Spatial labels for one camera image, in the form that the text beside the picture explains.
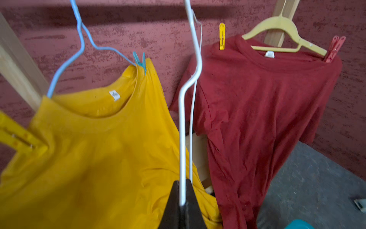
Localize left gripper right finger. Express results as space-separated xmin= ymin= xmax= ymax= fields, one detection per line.
xmin=183 ymin=179 xmax=207 ymax=229

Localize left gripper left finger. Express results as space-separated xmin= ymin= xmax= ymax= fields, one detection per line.
xmin=158 ymin=181 xmax=181 ymax=229

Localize dark red t-shirt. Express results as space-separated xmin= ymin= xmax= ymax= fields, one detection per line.
xmin=185 ymin=35 xmax=342 ymax=229

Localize white wire hanger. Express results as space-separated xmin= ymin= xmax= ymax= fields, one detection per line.
xmin=178 ymin=0 xmax=204 ymax=207

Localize yellow clothespin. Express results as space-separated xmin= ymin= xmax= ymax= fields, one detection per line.
xmin=1 ymin=111 xmax=48 ymax=155
xmin=219 ymin=23 xmax=226 ymax=51

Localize cream plastic hanger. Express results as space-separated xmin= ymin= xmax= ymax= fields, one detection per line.
xmin=242 ymin=1 xmax=327 ymax=57

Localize pink clothespin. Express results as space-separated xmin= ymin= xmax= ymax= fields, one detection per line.
xmin=324 ymin=35 xmax=346 ymax=63

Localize yellow t-shirt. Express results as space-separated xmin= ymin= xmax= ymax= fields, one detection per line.
xmin=0 ymin=58 xmax=223 ymax=229

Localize teal plastic basket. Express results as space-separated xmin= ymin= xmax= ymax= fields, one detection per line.
xmin=285 ymin=219 xmax=314 ymax=229

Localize blue clothespin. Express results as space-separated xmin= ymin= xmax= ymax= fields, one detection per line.
xmin=133 ymin=52 xmax=147 ymax=74

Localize small grey device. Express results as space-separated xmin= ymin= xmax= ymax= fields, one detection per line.
xmin=354 ymin=198 xmax=366 ymax=213

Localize wooden clothes rack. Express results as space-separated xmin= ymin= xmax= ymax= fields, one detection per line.
xmin=0 ymin=0 xmax=301 ymax=195

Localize light blue wire hanger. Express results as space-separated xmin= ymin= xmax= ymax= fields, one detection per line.
xmin=46 ymin=0 xmax=137 ymax=99

